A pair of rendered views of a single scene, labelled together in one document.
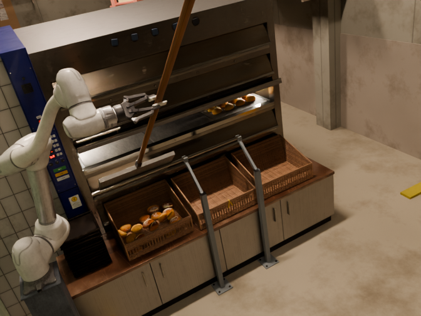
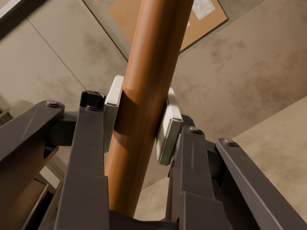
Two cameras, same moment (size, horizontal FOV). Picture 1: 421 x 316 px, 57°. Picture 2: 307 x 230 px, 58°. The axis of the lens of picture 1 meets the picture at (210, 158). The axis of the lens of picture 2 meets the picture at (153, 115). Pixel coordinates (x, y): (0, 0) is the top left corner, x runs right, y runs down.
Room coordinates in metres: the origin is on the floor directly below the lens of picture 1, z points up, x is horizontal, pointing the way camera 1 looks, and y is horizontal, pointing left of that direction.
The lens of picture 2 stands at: (1.58, 0.33, 2.01)
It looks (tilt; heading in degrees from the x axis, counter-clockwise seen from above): 18 degrees down; 305
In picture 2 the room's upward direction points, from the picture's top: 37 degrees counter-clockwise
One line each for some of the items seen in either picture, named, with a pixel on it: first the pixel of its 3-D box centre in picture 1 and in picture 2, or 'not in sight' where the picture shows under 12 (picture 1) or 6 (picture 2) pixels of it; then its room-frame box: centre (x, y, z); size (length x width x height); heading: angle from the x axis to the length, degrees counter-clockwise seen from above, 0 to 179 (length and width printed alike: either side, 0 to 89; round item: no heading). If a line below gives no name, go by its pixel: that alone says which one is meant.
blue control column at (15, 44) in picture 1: (51, 150); not in sight; (3.48, 1.48, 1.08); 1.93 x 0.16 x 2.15; 23
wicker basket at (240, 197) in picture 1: (213, 190); not in sight; (2.81, 0.02, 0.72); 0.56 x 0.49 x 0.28; 114
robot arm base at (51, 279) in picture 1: (37, 277); not in sight; (1.75, 1.10, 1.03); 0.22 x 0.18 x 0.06; 21
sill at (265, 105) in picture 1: (187, 134); not in sight; (3.07, 0.16, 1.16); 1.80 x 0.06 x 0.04; 113
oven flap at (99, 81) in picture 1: (172, 60); not in sight; (3.05, 0.15, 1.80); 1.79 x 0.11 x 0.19; 113
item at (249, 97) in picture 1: (220, 98); not in sight; (3.68, -0.21, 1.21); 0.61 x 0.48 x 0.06; 23
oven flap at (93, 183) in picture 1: (190, 149); not in sight; (3.05, 0.15, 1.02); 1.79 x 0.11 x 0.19; 113
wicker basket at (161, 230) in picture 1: (148, 217); not in sight; (2.60, 0.58, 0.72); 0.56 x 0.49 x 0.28; 114
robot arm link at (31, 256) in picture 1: (29, 256); not in sight; (1.78, 1.10, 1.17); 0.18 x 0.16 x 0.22; 158
